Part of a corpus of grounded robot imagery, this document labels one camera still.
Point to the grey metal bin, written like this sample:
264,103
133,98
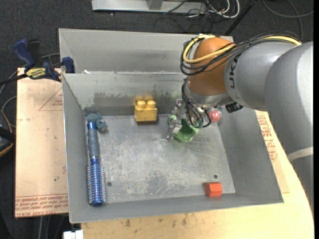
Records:
154,158

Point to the blue round hairbrush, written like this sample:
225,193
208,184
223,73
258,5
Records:
96,183

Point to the brown cardboard board, red print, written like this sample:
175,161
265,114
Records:
37,146

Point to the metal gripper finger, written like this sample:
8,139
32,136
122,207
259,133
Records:
170,135
178,129

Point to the green plastic toy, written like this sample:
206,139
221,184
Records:
185,133

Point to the dark teal toy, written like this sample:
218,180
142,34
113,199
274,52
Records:
101,125

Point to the orange-red small block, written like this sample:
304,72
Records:
213,189

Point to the yellow toy building block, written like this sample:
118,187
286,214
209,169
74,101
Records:
145,112

